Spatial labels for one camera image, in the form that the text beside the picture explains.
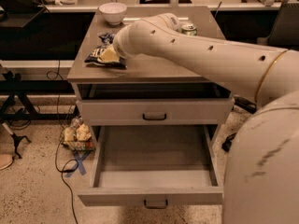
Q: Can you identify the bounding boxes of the black upper drawer handle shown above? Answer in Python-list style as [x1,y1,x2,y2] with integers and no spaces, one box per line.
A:
[142,114,167,121]

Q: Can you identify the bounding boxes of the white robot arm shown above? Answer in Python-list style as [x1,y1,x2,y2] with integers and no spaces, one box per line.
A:
[113,15,299,224]

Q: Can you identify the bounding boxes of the black office chair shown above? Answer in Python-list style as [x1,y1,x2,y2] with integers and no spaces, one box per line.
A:
[257,0,299,49]

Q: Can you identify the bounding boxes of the blue chip bag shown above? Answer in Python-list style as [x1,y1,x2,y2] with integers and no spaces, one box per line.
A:
[85,33,126,69]

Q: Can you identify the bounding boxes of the black lower drawer handle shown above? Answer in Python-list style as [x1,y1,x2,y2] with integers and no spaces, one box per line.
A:
[143,200,168,210]

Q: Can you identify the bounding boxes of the white ceramic bowl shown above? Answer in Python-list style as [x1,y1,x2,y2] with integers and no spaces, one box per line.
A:
[99,2,127,25]

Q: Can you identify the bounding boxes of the closed grey upper drawer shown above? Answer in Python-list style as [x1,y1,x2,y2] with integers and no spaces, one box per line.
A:
[77,98,234,126]

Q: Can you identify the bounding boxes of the black drawer handle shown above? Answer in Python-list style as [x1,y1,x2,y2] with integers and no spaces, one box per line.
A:
[143,200,168,210]
[142,114,167,121]

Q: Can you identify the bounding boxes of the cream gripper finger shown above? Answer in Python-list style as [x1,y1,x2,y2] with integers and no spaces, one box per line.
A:
[99,46,119,63]

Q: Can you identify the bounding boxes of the black tripod stand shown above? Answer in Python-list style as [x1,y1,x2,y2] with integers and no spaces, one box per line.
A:
[0,68,41,160]

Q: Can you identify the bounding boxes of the black floor cable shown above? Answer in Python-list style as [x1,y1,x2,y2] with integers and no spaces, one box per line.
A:
[46,59,79,224]

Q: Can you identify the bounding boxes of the green soda can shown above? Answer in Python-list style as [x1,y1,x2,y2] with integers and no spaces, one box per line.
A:
[181,23,197,35]

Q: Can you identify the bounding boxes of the open grey bottom drawer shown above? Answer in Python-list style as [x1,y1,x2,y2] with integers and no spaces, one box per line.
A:
[78,125,223,206]

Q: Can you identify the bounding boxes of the blue tape cross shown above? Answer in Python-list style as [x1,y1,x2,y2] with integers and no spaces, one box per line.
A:
[65,150,91,177]

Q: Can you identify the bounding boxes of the grey drawer cabinet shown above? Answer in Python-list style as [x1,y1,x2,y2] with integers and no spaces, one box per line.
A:
[66,5,235,207]

